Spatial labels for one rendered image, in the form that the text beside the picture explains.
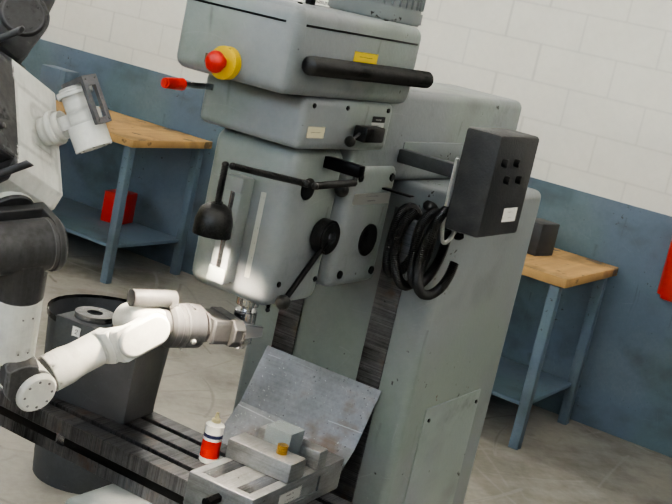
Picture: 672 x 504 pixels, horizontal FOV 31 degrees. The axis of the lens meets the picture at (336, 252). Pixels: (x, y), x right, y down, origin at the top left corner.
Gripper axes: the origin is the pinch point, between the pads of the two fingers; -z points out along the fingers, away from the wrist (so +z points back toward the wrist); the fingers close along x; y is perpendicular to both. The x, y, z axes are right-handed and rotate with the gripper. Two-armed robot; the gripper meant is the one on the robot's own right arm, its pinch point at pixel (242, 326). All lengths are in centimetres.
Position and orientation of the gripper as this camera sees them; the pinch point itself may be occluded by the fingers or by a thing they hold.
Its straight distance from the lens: 248.4
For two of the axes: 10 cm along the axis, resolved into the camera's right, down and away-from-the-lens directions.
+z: -7.9, -0.6, -6.2
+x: -5.8, -2.9, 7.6
